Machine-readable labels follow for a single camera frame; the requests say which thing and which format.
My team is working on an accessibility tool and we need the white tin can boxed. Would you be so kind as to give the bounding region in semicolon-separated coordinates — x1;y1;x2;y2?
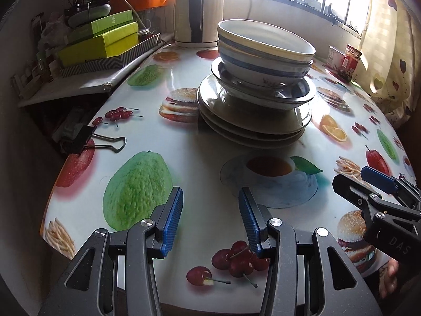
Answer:
328;46;346;71

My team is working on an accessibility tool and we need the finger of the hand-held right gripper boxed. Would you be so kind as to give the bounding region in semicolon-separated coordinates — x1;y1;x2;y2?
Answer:
360;166;421;209
332;174;421;224

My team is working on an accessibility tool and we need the cream curtain with hearts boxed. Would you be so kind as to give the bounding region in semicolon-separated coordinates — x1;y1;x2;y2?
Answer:
353;0;418;129

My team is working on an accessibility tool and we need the food print tablecloth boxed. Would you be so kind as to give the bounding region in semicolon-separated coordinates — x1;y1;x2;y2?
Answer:
39;48;417;307

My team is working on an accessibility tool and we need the glass jar with red label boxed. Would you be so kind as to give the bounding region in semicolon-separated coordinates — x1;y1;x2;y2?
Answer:
340;44;362;83

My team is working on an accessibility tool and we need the cream plate with brown emblem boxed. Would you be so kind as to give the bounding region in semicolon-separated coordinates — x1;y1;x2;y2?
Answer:
197;74;312;133
201;118;305;148

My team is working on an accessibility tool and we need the plain cream plate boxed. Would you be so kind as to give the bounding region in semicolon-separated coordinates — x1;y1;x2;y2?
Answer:
199;110;308;140

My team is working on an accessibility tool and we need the zigzag patterned tray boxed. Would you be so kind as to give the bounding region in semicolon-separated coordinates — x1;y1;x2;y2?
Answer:
59;33;162;79

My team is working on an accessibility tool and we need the grey green handheld device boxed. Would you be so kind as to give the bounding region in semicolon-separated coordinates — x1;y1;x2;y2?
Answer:
67;3;112;27

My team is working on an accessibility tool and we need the person's right hand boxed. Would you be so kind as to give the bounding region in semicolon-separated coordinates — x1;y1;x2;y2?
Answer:
378;258;400;298

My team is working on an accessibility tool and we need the black window handle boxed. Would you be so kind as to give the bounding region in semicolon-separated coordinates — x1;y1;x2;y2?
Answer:
325;3;339;23

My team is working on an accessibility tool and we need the thin lime green box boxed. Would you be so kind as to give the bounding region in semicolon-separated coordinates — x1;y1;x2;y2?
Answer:
67;10;134;42

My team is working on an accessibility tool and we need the thick lime green box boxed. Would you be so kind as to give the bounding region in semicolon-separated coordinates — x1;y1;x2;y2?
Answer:
58;21;139;67

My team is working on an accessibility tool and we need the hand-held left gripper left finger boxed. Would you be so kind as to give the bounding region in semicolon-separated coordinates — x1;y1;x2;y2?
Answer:
38;186;184;316

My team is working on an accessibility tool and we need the stainless steel bowl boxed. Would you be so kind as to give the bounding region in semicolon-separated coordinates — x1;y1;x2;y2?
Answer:
210;57;317;110

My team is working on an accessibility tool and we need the black binder clip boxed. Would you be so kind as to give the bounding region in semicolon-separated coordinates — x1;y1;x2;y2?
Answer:
62;127;127;155

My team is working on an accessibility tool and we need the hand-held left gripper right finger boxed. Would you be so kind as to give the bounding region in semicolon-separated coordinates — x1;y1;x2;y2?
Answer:
238;187;384;316

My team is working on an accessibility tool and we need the white side shelf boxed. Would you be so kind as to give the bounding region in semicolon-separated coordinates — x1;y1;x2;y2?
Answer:
18;38;172;107

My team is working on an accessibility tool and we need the white and steel electric kettle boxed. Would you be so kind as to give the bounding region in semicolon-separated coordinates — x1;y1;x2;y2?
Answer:
174;0;225;48

